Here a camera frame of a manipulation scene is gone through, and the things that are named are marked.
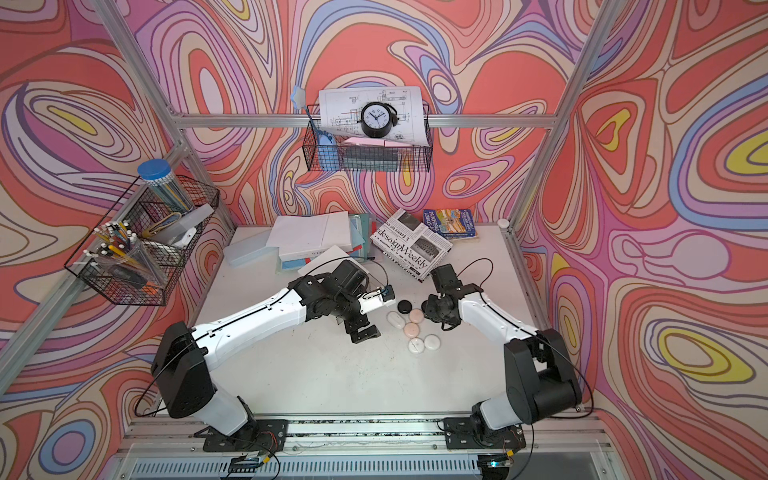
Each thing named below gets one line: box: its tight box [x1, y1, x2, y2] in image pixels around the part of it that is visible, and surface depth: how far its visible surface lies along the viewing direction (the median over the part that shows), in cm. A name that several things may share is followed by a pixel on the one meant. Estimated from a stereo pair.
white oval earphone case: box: [386, 311, 406, 329], surface depth 94 cm
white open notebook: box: [266, 211, 353, 262], surface depth 110 cm
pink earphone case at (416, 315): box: [409, 308, 424, 323], surface depth 96 cm
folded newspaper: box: [370, 208, 453, 283], surface depth 107 cm
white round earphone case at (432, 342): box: [424, 334, 441, 351], surface depth 90 cm
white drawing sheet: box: [319, 86, 430, 146], surface depth 86 cm
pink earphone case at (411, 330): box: [403, 322, 420, 339], surface depth 92 cm
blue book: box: [423, 208, 479, 240], surface depth 117 cm
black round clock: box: [357, 101, 399, 139], surface depth 81 cm
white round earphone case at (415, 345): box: [407, 337, 425, 354], surface depth 89 cm
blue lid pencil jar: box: [137, 159, 194, 213], surface depth 74 cm
